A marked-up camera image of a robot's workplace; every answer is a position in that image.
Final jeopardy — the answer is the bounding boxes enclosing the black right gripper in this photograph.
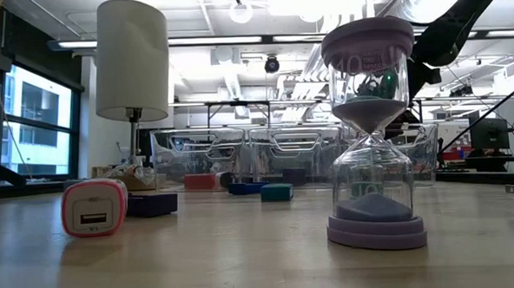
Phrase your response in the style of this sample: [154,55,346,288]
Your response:
[349,56,445,142]

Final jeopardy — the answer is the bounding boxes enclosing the teal block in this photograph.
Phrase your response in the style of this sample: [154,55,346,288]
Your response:
[260,181,295,204]

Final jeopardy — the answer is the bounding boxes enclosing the clear plastic bin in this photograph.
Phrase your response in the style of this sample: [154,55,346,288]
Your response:
[247,123,346,191]
[341,121,441,190]
[149,126,247,195]

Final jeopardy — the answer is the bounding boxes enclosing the red adapter box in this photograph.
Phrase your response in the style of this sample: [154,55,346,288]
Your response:
[182,172,220,193]

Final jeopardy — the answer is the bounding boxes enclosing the purple digital timer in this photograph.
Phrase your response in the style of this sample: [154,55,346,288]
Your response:
[125,189,181,219]

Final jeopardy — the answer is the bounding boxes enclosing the pink white USB charger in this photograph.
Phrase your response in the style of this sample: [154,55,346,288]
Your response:
[59,176,130,239]

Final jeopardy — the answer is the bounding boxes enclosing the black computer monitor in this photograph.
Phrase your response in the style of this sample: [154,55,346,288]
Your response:
[468,114,511,152]

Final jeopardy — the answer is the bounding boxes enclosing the black desk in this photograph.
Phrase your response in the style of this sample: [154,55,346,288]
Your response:
[434,154,514,188]

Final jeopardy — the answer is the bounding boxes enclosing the lavender sand hourglass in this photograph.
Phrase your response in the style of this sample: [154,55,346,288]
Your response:
[317,14,428,254]

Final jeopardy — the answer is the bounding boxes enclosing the black framed background table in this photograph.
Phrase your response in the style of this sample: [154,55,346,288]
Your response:
[203,98,274,131]

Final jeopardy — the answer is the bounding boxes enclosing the blue digital timer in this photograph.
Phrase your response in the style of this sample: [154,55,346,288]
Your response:
[227,180,270,196]

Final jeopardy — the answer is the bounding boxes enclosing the round ceiling lamp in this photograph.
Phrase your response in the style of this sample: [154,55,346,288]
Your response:
[227,0,254,25]

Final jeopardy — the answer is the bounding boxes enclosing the white shade table lamp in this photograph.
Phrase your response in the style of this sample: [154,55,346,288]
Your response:
[83,0,176,194]

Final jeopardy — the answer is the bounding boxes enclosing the large window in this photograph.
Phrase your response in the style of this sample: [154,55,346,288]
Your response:
[0,60,86,182]

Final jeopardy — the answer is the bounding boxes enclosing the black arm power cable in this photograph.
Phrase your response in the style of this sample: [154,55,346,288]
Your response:
[434,76,514,154]

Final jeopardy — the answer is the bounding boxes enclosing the silver air duct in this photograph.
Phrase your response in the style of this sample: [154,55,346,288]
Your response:
[400,0,470,29]

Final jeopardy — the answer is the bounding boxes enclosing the black ceiling dome camera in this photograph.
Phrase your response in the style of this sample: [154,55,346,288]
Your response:
[264,55,281,75]

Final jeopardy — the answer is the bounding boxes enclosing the black aluminium rig frame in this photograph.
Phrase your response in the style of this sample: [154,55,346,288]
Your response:
[0,153,30,204]

